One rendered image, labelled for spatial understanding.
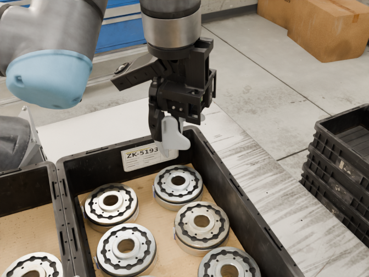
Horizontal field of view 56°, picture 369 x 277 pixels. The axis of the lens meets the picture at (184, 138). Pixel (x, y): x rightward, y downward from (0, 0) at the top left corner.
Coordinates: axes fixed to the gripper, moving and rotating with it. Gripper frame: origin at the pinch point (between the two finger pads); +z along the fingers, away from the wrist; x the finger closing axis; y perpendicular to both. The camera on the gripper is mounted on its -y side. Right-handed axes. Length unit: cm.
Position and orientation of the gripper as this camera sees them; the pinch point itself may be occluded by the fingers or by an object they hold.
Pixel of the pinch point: (169, 139)
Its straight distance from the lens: 60.9
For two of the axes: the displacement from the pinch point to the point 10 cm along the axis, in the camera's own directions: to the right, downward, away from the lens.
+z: 0.4, 7.0, 7.1
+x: 3.9, -6.7, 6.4
